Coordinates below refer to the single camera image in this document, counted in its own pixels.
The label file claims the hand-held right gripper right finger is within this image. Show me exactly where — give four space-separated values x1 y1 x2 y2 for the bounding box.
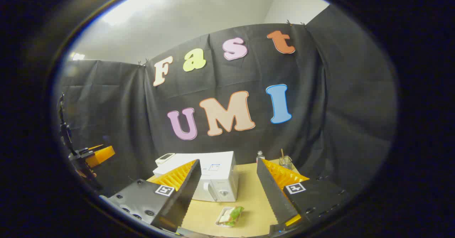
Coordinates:
257 158 350 237

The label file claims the lettuce sandwich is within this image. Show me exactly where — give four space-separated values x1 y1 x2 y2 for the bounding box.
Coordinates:
219 206 245 227

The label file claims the small white remote device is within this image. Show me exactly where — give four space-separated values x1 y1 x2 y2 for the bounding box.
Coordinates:
155 153 176 166

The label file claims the white microwave oven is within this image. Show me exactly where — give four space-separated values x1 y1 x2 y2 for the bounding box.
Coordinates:
153 151 239 202

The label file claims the white plastic tray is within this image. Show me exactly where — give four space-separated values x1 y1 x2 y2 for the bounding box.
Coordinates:
215 206 244 228

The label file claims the black backdrop cloth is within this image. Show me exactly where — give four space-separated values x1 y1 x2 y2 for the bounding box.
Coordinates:
57 4 398 199

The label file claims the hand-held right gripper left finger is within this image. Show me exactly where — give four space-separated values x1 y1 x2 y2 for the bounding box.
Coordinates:
99 159 202 233

